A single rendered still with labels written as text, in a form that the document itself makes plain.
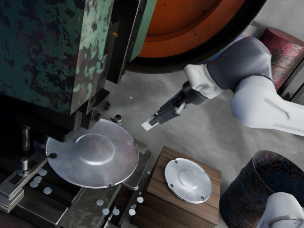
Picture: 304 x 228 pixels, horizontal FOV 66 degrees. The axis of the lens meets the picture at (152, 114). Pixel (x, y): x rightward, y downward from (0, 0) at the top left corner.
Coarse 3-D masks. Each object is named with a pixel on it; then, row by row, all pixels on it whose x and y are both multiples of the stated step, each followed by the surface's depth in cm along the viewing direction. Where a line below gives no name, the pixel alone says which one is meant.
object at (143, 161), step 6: (144, 156) 80; (138, 162) 77; (144, 162) 78; (138, 168) 75; (144, 168) 76; (132, 174) 73; (138, 174) 73; (126, 180) 70; (132, 180) 71; (138, 180) 72; (126, 186) 69; (132, 186) 69
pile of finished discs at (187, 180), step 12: (168, 168) 136; (180, 168) 139; (192, 168) 142; (168, 180) 129; (180, 180) 131; (192, 180) 134; (204, 180) 137; (180, 192) 126; (192, 192) 128; (204, 192) 131
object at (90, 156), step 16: (80, 128) 80; (96, 128) 82; (112, 128) 85; (48, 144) 71; (64, 144) 73; (80, 144) 74; (96, 144) 76; (112, 144) 78; (48, 160) 66; (64, 160) 69; (80, 160) 70; (96, 160) 71; (112, 160) 74; (128, 160) 76; (64, 176) 65; (80, 176) 66; (96, 176) 68; (112, 176) 69; (128, 176) 71
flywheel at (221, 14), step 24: (168, 0) 80; (192, 0) 78; (216, 0) 76; (240, 0) 71; (168, 24) 84; (192, 24) 81; (216, 24) 76; (144, 48) 88; (168, 48) 85; (192, 48) 83
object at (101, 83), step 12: (108, 36) 56; (108, 48) 60; (108, 60) 63; (96, 96) 64; (108, 96) 68; (36, 108) 63; (96, 108) 62; (108, 108) 68; (60, 120) 63; (72, 120) 61; (84, 120) 63; (96, 120) 63
